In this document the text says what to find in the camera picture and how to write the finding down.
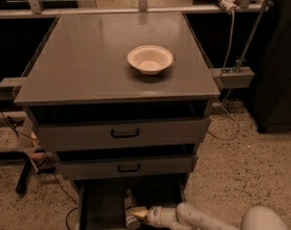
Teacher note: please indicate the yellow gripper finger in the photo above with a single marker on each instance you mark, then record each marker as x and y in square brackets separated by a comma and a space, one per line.
[139, 212]

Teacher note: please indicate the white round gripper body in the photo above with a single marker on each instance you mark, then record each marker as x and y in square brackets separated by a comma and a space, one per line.
[154, 216]

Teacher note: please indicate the clear plastic bottle blue label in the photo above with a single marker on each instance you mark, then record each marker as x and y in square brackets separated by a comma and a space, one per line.
[132, 223]

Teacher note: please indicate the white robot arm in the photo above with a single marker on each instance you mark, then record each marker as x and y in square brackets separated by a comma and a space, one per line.
[187, 217]

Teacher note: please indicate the open bottom grey drawer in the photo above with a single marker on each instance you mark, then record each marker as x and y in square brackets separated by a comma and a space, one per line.
[101, 205]

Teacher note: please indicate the middle grey drawer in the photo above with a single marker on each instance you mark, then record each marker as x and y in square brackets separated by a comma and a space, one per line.
[128, 167]

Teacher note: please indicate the grey drawer cabinet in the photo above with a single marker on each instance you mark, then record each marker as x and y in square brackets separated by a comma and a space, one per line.
[82, 76]

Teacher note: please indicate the top grey drawer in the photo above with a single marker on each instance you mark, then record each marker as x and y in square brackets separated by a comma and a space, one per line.
[111, 135]

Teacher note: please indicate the black table leg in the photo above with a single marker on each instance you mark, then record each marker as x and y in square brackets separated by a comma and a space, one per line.
[22, 182]

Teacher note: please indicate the white paper bowl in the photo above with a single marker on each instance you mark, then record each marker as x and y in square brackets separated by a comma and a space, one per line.
[150, 59]

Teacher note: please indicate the grey metal side bracket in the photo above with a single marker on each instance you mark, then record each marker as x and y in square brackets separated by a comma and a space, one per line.
[228, 79]

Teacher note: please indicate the grey metal rail frame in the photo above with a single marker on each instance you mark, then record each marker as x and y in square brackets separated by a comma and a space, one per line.
[120, 4]

